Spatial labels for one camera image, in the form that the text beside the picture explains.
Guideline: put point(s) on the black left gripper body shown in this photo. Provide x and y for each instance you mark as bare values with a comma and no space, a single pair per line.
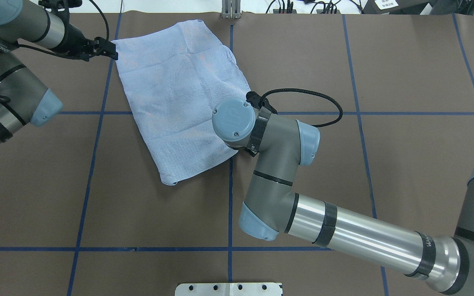
73,42

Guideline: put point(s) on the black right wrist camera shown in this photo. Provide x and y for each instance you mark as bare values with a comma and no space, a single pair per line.
257,101

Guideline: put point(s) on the aluminium frame post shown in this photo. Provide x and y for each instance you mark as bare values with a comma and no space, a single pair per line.
231,9

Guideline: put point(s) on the blue striped button shirt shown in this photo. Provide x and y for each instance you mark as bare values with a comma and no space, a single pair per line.
173,80

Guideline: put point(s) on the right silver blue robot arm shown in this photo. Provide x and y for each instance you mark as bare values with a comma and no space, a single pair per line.
390,197

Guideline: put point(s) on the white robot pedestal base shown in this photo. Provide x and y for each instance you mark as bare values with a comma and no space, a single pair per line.
230,289

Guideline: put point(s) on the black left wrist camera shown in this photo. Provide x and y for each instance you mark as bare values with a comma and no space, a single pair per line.
57,5

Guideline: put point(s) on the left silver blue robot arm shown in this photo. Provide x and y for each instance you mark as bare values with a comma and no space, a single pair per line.
44,27

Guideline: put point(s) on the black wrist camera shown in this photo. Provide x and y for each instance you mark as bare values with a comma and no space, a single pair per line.
57,5
257,101

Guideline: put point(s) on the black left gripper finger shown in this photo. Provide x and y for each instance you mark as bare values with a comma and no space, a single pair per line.
102,47

